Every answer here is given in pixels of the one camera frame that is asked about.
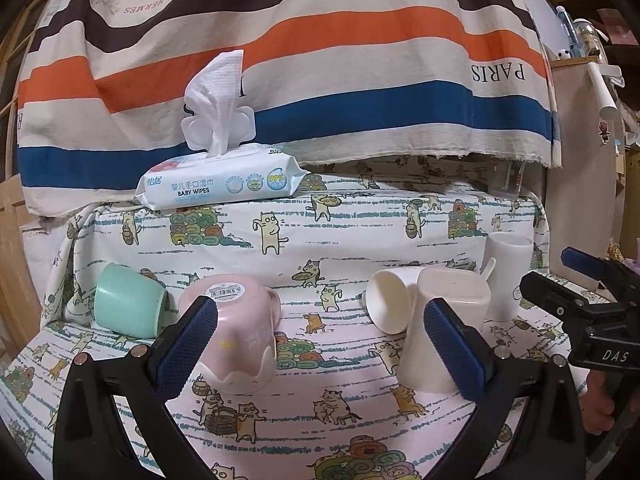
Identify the striped cloth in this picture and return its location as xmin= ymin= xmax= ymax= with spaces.
xmin=15 ymin=0 xmax=563 ymax=218

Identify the clear bottle on shelf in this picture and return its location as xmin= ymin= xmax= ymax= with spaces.
xmin=555 ymin=6 xmax=578 ymax=61

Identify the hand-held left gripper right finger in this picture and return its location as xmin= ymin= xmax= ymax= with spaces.
xmin=422 ymin=297 xmax=587 ymax=480

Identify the tall white cup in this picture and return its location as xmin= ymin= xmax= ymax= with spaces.
xmin=479 ymin=231 xmax=535 ymax=323

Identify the person's right hand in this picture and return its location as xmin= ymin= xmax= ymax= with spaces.
xmin=581 ymin=370 xmax=619 ymax=437

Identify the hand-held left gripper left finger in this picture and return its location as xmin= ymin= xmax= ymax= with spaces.
xmin=52 ymin=295 xmax=219 ymax=480

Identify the white paper roll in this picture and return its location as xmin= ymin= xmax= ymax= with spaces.
xmin=586 ymin=61 xmax=620 ymax=122

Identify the pink cup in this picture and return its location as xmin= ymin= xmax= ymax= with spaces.
xmin=177 ymin=273 xmax=282 ymax=394

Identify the cream square cup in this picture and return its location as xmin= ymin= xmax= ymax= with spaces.
xmin=398 ymin=266 xmax=494 ymax=394

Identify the white round cup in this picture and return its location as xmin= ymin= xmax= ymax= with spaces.
xmin=366 ymin=267 xmax=426 ymax=334

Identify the baby wipes pack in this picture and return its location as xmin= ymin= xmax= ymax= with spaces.
xmin=136 ymin=106 xmax=312 ymax=210

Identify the cat printed cloth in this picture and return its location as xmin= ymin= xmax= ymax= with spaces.
xmin=0 ymin=155 xmax=588 ymax=480

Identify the green cup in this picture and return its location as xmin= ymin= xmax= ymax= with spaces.
xmin=94 ymin=263 xmax=171 ymax=338

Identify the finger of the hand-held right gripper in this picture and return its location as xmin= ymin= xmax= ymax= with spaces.
xmin=519 ymin=272 xmax=601 ymax=343
xmin=560 ymin=247 xmax=640 ymax=308

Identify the white wet wipe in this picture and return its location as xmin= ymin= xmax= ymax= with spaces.
xmin=183 ymin=50 xmax=245 ymax=157

